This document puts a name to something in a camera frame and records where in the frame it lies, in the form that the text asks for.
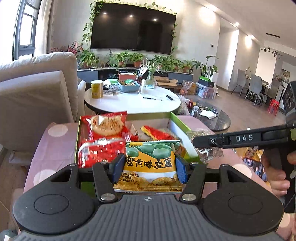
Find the small clear nut packet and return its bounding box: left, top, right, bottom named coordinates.
left=187, top=128, right=224, bottom=165

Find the wall mounted black television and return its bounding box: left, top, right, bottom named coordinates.
left=90, top=3, right=176, bottom=54

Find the pink polka dot tablecloth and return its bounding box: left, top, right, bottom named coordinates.
left=23, top=115, right=295, bottom=240

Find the person's right hand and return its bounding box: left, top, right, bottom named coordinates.
left=261, top=151, right=290, bottom=198

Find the blue snack tray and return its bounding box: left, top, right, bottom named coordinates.
left=118, top=79, right=140, bottom=92

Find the smartphone showing video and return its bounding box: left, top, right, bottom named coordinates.
left=243, top=157, right=267, bottom=182

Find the grey dining chair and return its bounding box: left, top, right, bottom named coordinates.
left=245, top=74, right=263, bottom=106

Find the dark marble round table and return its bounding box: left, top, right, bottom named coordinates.
left=187, top=100, right=231, bottom=133

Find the green yellow bean snack bag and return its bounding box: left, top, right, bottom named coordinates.
left=113, top=140, right=183, bottom=193

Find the beige sofa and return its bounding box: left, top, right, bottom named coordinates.
left=1, top=52, right=86, bottom=153

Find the dark tv console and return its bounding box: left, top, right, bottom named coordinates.
left=77, top=67, right=194, bottom=89

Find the open cardboard box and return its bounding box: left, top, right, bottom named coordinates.
left=154, top=76, right=178, bottom=89

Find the white oval coffee table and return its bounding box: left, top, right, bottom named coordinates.
left=84, top=86, right=181, bottom=114

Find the red yellow striped snack bag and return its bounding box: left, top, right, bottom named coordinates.
left=140, top=126, right=177, bottom=141

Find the green cardboard box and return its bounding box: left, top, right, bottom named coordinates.
left=75, top=112, right=200, bottom=168

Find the red stool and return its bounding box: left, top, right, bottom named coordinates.
left=268, top=99, right=280, bottom=116

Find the yellow canister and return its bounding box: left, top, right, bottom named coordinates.
left=91, top=80, right=103, bottom=99

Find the red round-cracker snack bag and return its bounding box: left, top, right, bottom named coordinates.
left=81, top=111, right=128, bottom=141

